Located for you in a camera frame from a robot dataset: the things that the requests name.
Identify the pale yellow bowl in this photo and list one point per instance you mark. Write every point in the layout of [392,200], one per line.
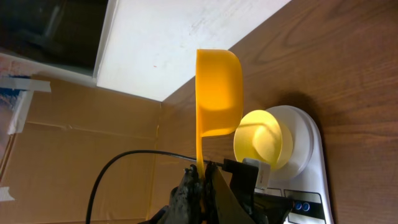
[261,136]

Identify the cardboard panel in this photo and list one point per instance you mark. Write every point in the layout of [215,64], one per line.
[73,136]

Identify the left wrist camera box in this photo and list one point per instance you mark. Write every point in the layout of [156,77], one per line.
[263,174]

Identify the white digital kitchen scale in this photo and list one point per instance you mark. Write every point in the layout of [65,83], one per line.
[303,179]

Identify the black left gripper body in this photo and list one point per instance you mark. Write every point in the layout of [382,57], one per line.
[261,207]

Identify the yellow measuring scoop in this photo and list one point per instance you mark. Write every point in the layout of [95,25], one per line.
[218,96]

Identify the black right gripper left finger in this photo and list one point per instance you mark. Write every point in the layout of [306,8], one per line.
[185,199]

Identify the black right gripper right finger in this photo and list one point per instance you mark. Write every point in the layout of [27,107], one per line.
[229,194]

